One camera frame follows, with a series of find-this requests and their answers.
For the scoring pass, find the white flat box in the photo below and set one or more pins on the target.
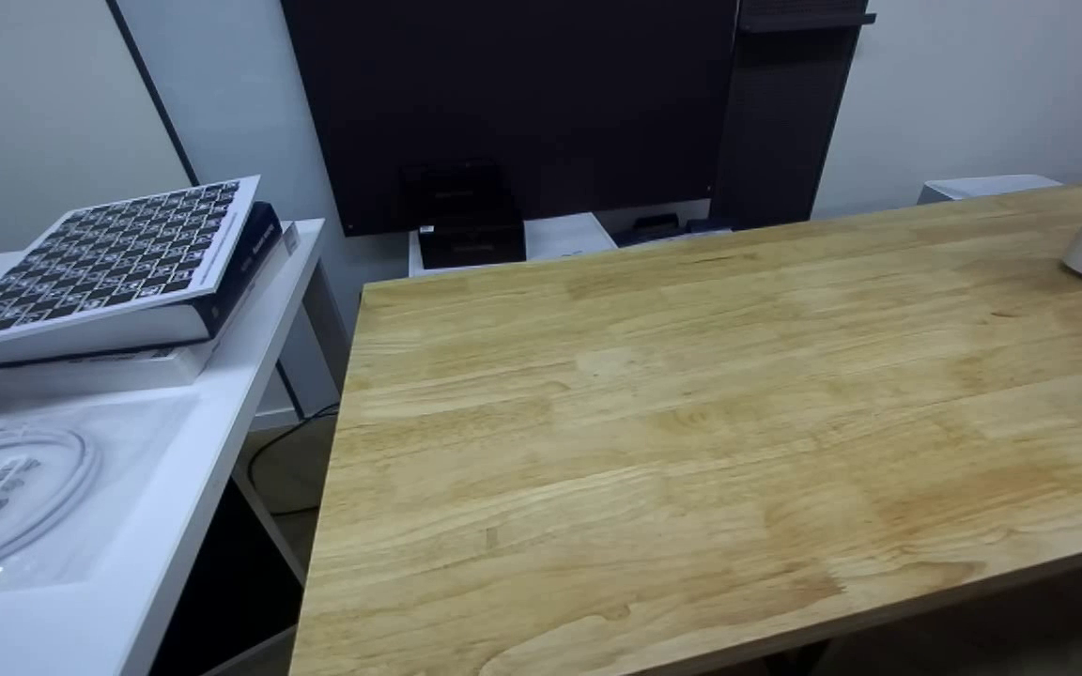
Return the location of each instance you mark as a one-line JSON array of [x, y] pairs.
[[90, 361]]

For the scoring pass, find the dark tall cabinet panel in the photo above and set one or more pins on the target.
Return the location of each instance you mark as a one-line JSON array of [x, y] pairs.
[[779, 126]]

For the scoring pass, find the checkerboard calibration board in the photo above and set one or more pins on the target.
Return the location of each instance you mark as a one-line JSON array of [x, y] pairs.
[[101, 256]]

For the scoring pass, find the white side table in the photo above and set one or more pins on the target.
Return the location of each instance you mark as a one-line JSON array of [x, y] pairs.
[[195, 501]]

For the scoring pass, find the large black monitor panel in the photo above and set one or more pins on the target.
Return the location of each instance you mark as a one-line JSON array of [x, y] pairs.
[[506, 101]]

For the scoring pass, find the small black box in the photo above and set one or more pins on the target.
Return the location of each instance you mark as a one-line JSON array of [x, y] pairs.
[[468, 226]]

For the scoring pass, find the clear round lid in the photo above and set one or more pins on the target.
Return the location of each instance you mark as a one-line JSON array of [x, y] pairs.
[[77, 501]]

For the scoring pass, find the light grey box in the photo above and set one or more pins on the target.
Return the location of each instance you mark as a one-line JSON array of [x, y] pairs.
[[984, 190]]

